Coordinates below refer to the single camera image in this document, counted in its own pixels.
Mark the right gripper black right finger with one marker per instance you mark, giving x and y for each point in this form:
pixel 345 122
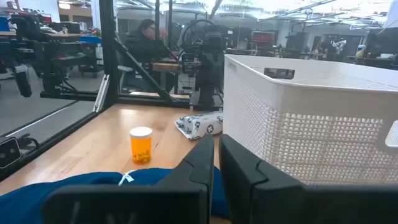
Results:
pixel 280 202

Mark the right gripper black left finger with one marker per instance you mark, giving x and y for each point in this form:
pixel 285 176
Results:
pixel 186 199

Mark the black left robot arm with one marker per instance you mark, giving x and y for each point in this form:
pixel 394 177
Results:
pixel 211 68

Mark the white perforated plastic basket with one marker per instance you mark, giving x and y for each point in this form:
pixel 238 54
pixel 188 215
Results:
pixel 311 102

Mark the orange pill bottle white cap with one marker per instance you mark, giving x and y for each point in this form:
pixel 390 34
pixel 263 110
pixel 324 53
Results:
pixel 141 146

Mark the white printed supply packet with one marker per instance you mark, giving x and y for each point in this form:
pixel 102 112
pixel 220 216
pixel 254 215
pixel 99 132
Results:
pixel 199 124

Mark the wooden desk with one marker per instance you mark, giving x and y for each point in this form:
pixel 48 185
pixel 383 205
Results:
pixel 164 66

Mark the person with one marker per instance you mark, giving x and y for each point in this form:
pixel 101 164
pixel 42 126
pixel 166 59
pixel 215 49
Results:
pixel 146 46

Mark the red tool cabinet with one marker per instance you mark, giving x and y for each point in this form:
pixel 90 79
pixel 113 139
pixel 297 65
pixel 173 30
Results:
pixel 262 37

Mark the black background robot station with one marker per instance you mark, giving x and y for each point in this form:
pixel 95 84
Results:
pixel 46 56

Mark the silver metal bracket strip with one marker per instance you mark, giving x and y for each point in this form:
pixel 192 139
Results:
pixel 102 93

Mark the black metal table frame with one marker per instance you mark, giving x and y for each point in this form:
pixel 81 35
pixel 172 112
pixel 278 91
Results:
pixel 109 46

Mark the black table-level camera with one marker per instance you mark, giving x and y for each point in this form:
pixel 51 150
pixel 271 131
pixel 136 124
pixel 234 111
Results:
pixel 8 152

